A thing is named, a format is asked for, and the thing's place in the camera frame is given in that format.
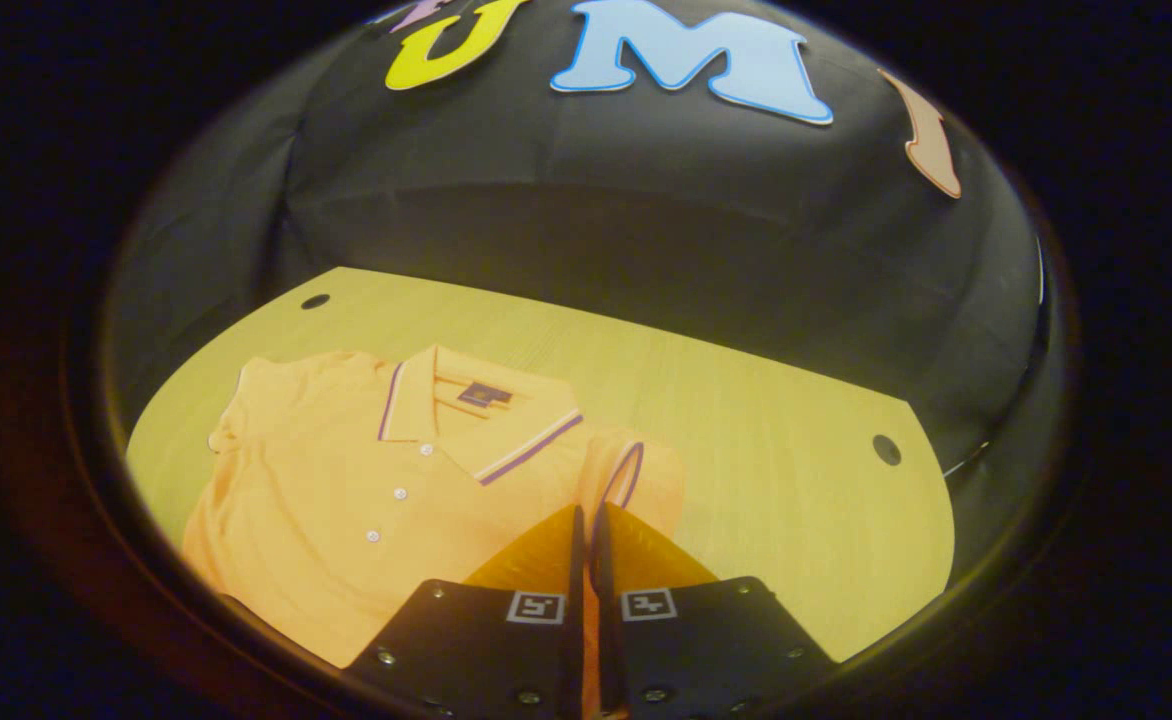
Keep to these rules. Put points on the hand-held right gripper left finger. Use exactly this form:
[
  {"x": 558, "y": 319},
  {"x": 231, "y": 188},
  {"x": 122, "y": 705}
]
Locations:
[{"x": 574, "y": 650}]

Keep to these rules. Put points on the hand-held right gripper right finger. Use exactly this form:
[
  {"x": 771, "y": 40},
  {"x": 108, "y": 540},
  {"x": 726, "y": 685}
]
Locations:
[{"x": 606, "y": 650}]

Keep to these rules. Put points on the orange T-shirt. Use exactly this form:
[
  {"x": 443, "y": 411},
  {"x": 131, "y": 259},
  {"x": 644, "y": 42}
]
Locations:
[{"x": 346, "y": 470}]

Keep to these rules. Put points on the black backdrop cloth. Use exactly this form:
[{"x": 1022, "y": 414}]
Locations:
[{"x": 646, "y": 200}]

